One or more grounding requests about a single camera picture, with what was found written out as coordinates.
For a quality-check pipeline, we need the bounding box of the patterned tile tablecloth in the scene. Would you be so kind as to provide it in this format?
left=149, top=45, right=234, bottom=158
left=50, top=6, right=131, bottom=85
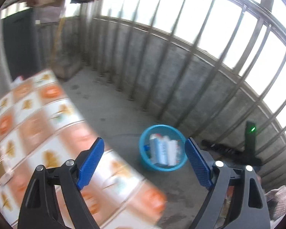
left=0, top=69, right=167, bottom=228

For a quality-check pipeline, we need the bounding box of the black cabinet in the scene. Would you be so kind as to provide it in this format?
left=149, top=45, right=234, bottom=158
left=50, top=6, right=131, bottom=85
left=3, top=8, right=42, bottom=80

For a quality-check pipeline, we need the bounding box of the yellow broom handle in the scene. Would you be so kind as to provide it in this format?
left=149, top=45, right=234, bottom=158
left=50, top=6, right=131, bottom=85
left=51, top=17, right=65, bottom=67

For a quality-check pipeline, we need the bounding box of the blue mesh trash basket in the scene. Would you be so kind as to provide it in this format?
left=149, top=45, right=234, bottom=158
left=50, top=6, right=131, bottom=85
left=139, top=124, right=187, bottom=172

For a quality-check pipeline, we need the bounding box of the blue white carton box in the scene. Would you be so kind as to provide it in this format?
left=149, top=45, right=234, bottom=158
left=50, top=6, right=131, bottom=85
left=149, top=134, right=180, bottom=167

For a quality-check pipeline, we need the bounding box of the metal window railing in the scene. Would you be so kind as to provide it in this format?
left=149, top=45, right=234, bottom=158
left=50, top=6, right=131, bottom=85
left=80, top=0, right=286, bottom=189

